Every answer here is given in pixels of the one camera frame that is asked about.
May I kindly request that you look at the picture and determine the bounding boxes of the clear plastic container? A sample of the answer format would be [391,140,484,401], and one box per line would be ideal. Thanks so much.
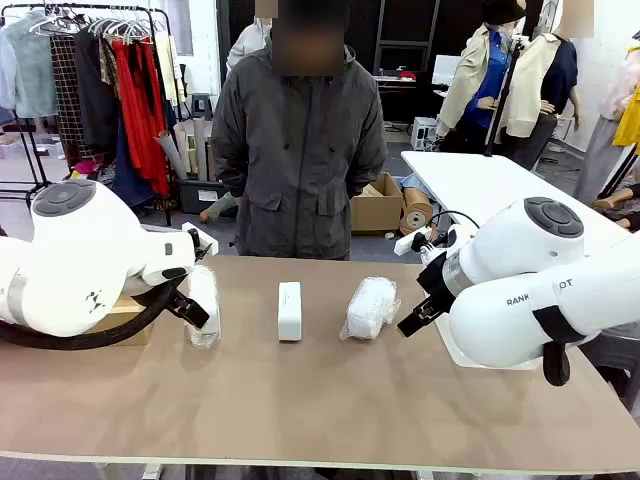
[433,315,545,372]

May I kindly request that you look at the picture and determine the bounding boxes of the black metal shelving unit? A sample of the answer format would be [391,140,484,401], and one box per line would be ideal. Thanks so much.
[372,0,441,126]

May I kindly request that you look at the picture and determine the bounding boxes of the bubble clock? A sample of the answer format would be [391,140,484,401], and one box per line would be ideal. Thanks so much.
[184,263,223,350]
[338,277,403,343]

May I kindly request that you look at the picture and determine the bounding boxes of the colourful fabric pile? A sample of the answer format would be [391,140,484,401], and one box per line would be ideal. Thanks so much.
[68,155,119,185]

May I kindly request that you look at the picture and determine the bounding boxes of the light blue fuzzy jacket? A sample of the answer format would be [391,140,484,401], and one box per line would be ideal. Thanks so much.
[0,10,60,119]

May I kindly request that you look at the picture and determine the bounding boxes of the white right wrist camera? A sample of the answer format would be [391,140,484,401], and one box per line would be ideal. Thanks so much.
[393,225,437,267]

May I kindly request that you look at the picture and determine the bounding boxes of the grey sweater mannequin torso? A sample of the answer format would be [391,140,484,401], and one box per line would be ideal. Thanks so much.
[198,192,242,225]

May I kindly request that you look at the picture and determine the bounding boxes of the black hanging garment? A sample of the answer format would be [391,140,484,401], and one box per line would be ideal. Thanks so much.
[73,33,120,154]

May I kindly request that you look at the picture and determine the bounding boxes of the dark storage bin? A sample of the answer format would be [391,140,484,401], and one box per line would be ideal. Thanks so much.
[177,177,232,216]

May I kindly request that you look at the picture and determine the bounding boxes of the person in grey jacket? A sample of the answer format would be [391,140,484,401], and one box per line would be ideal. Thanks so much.
[209,0,389,262]

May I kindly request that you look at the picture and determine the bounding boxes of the open brown cardboard box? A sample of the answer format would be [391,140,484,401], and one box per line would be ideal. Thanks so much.
[79,293,154,348]

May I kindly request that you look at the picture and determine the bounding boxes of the grey cardboard tube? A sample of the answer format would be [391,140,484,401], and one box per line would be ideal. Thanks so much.
[193,117,209,182]
[154,129,188,181]

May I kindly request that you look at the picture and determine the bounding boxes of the mannequin with grey skirt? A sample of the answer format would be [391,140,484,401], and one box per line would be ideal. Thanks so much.
[573,47,640,205]

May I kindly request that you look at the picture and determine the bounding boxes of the black step stool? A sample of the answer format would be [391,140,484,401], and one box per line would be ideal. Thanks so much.
[191,92,215,121]

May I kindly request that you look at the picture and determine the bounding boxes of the navy hanging garment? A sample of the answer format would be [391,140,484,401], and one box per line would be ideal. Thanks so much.
[113,114,157,207]

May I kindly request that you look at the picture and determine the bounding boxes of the white appliance box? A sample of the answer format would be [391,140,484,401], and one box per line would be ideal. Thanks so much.
[432,54,464,86]

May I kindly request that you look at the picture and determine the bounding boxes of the grey hoodie figure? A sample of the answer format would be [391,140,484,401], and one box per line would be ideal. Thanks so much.
[225,15,274,72]

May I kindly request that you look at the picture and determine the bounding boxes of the mannequin with beige coat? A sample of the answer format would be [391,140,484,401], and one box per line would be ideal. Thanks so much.
[435,0,526,154]

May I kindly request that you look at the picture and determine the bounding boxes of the black clothes rack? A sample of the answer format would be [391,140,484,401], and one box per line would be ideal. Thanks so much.
[0,2,174,227]

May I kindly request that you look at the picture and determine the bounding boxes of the cream hanging garment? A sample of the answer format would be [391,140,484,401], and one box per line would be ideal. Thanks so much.
[153,30,180,107]

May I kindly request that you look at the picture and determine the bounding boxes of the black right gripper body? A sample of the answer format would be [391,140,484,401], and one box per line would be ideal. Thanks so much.
[417,249,459,321]

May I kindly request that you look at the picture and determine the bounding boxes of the thin black camera cable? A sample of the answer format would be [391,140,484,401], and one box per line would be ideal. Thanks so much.
[427,209,482,244]

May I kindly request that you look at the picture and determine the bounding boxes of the unwrapped white clock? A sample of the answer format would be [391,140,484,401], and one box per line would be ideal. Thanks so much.
[277,281,303,343]

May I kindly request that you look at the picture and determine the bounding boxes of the white computer case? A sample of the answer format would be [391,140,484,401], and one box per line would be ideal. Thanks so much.
[410,116,440,152]

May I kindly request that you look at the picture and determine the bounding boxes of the brown paper roll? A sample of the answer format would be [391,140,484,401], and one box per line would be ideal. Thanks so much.
[398,187,437,240]

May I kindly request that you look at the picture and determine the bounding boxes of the yellow garment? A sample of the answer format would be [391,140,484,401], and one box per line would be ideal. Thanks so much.
[612,82,640,149]

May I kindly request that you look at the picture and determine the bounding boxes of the brown cardboard storage box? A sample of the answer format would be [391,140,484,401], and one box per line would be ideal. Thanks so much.
[349,172,404,236]

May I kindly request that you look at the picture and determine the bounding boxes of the dark checkered garment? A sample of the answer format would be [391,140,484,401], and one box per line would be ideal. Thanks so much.
[49,33,85,157]

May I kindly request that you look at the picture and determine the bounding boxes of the right arm black hose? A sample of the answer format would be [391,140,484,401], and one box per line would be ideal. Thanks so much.
[532,303,575,387]

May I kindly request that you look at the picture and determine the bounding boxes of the black tripod pole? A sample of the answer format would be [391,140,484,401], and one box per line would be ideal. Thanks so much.
[482,35,527,159]

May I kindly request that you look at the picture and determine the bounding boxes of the white table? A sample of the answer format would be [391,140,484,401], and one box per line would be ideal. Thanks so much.
[401,149,634,241]

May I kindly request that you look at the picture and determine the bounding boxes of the lying mannequin legs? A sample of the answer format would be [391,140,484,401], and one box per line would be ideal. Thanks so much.
[591,182,640,232]

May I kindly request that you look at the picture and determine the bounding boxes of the red dress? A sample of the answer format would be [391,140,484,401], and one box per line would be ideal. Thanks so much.
[110,38,170,197]

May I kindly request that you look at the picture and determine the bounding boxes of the cream cardboard tube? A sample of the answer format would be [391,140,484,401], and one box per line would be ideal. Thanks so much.
[173,122,196,179]

